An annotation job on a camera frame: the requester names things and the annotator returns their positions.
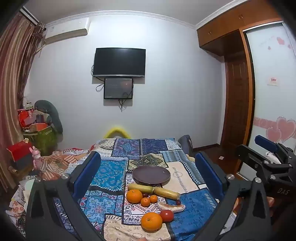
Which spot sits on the black wall television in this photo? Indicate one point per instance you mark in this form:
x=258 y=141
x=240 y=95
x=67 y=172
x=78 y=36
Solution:
x=119 y=61

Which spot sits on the white air conditioner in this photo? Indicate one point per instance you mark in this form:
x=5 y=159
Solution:
x=66 y=30

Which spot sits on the small tangerine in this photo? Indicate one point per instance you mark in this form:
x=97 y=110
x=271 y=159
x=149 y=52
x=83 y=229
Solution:
x=153 y=198
x=145 y=201

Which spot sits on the brown wooden door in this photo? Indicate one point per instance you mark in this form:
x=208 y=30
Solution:
x=237 y=104

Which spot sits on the striped brown curtain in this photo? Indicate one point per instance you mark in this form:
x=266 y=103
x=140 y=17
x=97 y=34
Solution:
x=13 y=81

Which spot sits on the red box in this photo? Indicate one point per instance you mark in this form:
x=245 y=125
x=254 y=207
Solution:
x=19 y=150

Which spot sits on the red tomato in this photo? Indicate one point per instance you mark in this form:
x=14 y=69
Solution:
x=167 y=215

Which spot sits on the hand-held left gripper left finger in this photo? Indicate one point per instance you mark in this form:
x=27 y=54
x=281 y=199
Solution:
x=89 y=172

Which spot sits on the pink toy rabbit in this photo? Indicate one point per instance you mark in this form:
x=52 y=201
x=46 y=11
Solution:
x=38 y=160

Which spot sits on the large orange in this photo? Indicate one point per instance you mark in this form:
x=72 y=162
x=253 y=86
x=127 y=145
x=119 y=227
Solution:
x=151 y=221
x=134 y=196

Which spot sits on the green cardboard box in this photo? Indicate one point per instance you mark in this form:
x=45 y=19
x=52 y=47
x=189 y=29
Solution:
x=44 y=139

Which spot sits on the small black wall monitor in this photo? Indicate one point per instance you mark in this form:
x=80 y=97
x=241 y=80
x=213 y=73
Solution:
x=118 y=88

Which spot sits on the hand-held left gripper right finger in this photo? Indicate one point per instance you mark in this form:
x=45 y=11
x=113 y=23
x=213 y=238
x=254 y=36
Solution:
x=208 y=172

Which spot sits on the dark purple plate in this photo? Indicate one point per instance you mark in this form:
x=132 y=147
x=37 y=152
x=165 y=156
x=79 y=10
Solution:
x=151 y=175

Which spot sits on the orange striped printed cloth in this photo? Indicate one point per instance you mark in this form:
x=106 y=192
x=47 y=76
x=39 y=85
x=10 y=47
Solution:
x=60 y=162

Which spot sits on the blue patchwork tablecloth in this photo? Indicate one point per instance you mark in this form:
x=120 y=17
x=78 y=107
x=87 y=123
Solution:
x=111 y=171

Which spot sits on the yellow fuzzy hoop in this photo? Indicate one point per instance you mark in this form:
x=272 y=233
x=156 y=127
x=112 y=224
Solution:
x=116 y=131

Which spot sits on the white heart-print sliding door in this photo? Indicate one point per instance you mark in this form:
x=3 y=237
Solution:
x=272 y=104

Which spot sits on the small paper sticker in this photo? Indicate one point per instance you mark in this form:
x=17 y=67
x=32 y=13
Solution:
x=272 y=80

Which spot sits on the pile of red boxes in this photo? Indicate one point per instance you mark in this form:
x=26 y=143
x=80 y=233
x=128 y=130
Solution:
x=29 y=117

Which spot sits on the wooden overhead cabinet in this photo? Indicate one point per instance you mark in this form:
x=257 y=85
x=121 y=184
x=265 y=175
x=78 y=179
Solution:
x=229 y=25

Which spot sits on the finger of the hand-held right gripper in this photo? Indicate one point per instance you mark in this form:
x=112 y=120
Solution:
x=248 y=156
x=266 y=142

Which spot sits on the grey plush toy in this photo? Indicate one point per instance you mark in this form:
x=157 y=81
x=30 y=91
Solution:
x=54 y=113

